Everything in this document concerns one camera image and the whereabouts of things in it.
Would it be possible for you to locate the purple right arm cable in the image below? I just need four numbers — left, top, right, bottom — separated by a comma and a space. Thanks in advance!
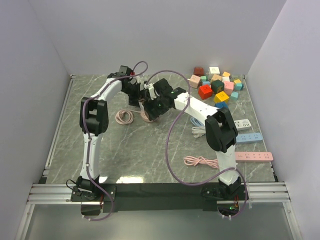
146, 69, 249, 219

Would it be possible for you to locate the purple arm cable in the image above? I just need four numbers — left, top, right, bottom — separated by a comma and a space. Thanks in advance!
146, 69, 249, 219
83, 60, 149, 222

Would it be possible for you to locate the small orange plug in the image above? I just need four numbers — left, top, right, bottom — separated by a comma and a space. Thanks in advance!
222, 71, 231, 77

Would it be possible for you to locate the yellow cube plug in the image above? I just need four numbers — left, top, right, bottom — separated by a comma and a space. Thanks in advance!
213, 91, 230, 104

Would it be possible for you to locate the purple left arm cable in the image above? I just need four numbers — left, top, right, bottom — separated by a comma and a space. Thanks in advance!
83, 60, 149, 222

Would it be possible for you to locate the small blue plug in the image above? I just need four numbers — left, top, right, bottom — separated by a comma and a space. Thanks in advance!
202, 81, 210, 86

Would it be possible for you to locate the dark green cube plug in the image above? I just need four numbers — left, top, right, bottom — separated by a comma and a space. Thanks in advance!
210, 80, 225, 95

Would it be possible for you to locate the small teal plug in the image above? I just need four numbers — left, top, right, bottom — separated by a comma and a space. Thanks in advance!
230, 91, 239, 101

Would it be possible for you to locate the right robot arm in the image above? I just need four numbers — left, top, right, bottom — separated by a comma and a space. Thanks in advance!
143, 78, 241, 200

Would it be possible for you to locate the pink power strip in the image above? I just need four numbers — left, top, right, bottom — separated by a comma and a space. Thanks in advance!
235, 151, 274, 162
115, 99, 155, 126

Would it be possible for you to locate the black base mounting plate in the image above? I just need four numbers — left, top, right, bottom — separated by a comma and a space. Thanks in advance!
70, 182, 248, 213

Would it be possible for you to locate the aluminium rail frame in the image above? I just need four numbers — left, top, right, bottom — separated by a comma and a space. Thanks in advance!
24, 75, 293, 240

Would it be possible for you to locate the light blue power strip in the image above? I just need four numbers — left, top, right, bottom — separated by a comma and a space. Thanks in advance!
236, 132, 263, 144

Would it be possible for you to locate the small yellow green plug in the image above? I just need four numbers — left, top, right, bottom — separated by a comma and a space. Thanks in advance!
233, 79, 242, 85

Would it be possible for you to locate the maroon patterned cube plug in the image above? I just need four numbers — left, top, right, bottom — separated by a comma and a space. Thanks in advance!
193, 67, 205, 77

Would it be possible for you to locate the beige cube plug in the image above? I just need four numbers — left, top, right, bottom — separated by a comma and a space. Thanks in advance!
210, 74, 223, 82

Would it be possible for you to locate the red cube plug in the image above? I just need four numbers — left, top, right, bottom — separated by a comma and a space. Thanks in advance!
198, 84, 213, 100

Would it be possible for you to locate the small cyan plug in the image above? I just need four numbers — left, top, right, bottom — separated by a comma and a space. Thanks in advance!
234, 83, 244, 91

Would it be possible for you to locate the blue cube plug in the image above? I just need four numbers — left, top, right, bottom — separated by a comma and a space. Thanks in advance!
214, 101, 229, 109

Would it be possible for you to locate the white cube plug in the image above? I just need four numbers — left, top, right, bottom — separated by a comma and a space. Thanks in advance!
208, 66, 220, 75

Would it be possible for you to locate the light pink cube plug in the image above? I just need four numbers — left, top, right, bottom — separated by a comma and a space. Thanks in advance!
189, 74, 201, 89

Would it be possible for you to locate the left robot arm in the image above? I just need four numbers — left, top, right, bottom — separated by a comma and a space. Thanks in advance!
76, 65, 142, 201

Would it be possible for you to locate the white power strip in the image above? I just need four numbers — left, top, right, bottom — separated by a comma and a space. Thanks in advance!
234, 119, 252, 131

